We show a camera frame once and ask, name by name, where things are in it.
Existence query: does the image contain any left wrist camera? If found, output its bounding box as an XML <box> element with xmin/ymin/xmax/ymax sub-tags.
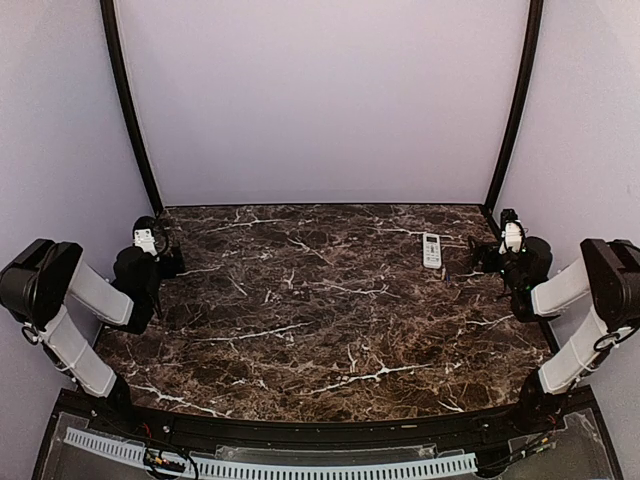
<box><xmin>133</xmin><ymin>216</ymin><xmax>158</xmax><ymax>256</ymax></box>

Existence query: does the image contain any left black frame post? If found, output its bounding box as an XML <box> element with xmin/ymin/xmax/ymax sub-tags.
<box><xmin>99</xmin><ymin>0</ymin><xmax>164</xmax><ymax>215</ymax></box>

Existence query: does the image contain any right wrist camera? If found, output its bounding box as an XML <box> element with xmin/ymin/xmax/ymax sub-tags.
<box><xmin>499</xmin><ymin>208</ymin><xmax>525</xmax><ymax>254</ymax></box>

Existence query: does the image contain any black frame post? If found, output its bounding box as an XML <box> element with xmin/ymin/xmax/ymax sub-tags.
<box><xmin>99</xmin><ymin>0</ymin><xmax>164</xmax><ymax>215</ymax></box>
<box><xmin>483</xmin><ymin>0</ymin><xmax>544</xmax><ymax>215</ymax></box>

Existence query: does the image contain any white remote control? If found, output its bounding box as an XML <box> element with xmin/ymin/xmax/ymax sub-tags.
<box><xmin>422</xmin><ymin>233</ymin><xmax>442</xmax><ymax>269</ymax></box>

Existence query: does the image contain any right black frame post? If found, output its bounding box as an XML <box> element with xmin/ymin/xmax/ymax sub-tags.
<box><xmin>483</xmin><ymin>0</ymin><xmax>544</xmax><ymax>215</ymax></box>

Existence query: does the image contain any white slotted cable duct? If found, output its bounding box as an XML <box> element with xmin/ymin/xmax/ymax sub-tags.
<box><xmin>63</xmin><ymin>428</ymin><xmax>478</xmax><ymax>479</ymax></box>

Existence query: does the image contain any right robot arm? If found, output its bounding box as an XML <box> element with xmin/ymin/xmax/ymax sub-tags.
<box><xmin>469</xmin><ymin>236</ymin><xmax>639</xmax><ymax>434</ymax></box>

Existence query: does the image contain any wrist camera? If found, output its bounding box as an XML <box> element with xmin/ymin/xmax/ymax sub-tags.
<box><xmin>133</xmin><ymin>216</ymin><xmax>158</xmax><ymax>256</ymax></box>
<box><xmin>499</xmin><ymin>208</ymin><xmax>525</xmax><ymax>254</ymax></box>

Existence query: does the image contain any black front rail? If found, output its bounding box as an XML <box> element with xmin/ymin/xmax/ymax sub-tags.
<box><xmin>134</xmin><ymin>406</ymin><xmax>521</xmax><ymax>449</ymax></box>

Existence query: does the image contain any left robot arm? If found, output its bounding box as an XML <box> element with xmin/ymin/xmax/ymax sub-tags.
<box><xmin>1</xmin><ymin>238</ymin><xmax>184</xmax><ymax>436</ymax></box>

